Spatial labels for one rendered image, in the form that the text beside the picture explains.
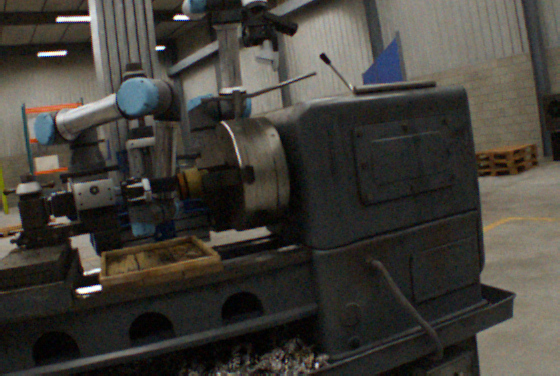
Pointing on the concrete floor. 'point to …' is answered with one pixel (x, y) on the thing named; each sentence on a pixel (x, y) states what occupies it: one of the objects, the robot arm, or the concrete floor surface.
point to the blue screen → (387, 65)
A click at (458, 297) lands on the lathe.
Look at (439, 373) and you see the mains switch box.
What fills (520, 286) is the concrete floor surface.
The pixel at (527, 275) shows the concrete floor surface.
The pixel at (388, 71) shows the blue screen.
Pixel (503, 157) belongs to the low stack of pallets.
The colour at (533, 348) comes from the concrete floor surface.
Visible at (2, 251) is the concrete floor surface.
